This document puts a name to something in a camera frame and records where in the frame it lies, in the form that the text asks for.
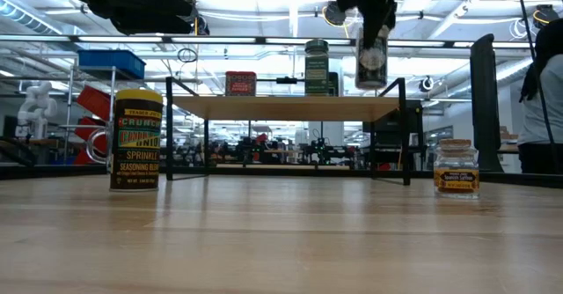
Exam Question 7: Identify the green-lid oregano glass jar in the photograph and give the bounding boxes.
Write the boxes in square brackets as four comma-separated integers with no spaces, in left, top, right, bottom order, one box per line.
[303,39,330,97]

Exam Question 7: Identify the wooden shelf black metal legs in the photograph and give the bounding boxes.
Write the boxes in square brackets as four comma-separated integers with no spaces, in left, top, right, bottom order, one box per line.
[165,76,411,186]

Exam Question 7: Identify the metal wire rack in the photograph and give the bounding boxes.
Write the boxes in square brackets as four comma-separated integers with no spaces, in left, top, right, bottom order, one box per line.
[61,64,118,172]

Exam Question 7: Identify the black gantry frame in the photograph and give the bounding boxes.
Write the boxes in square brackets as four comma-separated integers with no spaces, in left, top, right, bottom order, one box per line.
[256,77,309,86]

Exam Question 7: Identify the small cork-lid saffron jar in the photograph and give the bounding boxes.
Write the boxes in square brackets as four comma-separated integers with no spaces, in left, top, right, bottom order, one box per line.
[433,138,480,200]

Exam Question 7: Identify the thin black hanging cable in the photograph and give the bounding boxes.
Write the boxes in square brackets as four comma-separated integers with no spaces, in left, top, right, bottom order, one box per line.
[514,0,537,64]

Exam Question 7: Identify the cardboard boxes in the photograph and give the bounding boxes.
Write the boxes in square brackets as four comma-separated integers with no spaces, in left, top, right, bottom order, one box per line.
[499,125,520,142]

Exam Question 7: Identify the black hanging cable loop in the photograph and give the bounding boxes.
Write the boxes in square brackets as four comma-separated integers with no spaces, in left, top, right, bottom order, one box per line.
[177,47,198,64]

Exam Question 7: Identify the dark green pepper tin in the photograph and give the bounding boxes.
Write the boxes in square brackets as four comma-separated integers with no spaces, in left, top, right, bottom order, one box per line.
[327,71,340,97]

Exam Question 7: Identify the tall black upright post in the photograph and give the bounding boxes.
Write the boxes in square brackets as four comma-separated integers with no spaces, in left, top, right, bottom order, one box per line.
[469,33,506,173]

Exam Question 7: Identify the tan-lid furikake jar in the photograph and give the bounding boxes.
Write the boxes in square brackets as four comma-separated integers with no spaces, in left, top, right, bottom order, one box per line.
[355,25,389,91]

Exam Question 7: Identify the black aluminium table frame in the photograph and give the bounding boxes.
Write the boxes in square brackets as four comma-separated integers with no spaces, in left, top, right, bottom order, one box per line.
[0,164,563,189]

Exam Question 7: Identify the black ceiling cable reel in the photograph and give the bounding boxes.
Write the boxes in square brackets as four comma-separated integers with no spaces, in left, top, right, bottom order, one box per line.
[531,4,561,30]
[188,14,211,36]
[323,1,347,27]

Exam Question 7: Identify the blue plastic bin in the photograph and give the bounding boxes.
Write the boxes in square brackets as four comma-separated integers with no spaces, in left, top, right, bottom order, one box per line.
[77,49,147,80]

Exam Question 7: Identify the person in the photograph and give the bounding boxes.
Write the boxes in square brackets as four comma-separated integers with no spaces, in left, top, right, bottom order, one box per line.
[517,18,563,175]

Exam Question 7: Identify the red plastic bin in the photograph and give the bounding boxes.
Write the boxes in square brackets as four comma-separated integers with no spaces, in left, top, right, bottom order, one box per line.
[72,116,111,165]
[77,85,113,121]

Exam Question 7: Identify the black cabinet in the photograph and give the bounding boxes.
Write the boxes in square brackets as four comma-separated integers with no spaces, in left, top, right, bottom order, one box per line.
[362,99,424,166]

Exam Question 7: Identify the red smoked paprika tin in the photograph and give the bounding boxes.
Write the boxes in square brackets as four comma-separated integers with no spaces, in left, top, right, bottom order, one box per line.
[224,70,258,98]

